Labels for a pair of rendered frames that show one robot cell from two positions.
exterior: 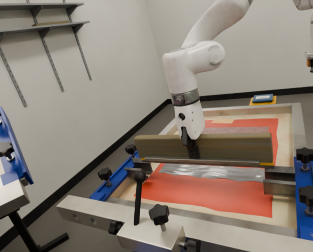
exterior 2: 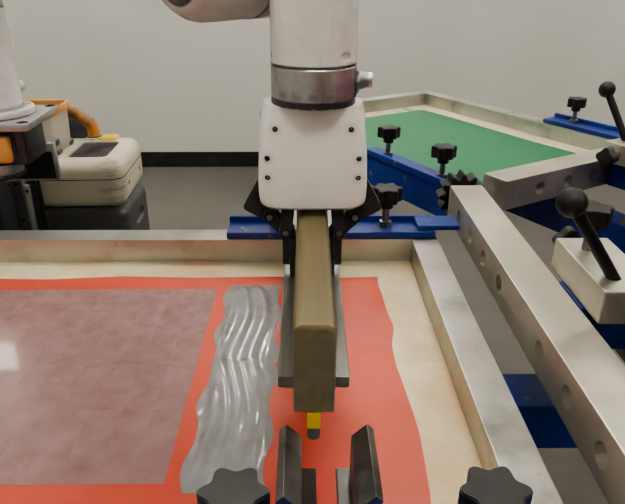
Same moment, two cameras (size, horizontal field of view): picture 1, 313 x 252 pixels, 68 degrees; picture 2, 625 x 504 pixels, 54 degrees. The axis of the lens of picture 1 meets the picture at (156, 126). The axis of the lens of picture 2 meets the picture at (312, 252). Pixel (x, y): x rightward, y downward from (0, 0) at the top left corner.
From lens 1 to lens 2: 0.98 m
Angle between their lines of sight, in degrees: 108
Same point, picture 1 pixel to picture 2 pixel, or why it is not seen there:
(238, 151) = not seen: hidden behind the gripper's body
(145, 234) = (618, 262)
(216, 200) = (362, 333)
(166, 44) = not seen: outside the picture
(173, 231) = (577, 241)
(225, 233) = (505, 241)
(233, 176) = (269, 317)
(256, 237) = (488, 223)
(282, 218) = (373, 269)
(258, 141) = not seen: hidden behind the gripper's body
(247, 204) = (356, 298)
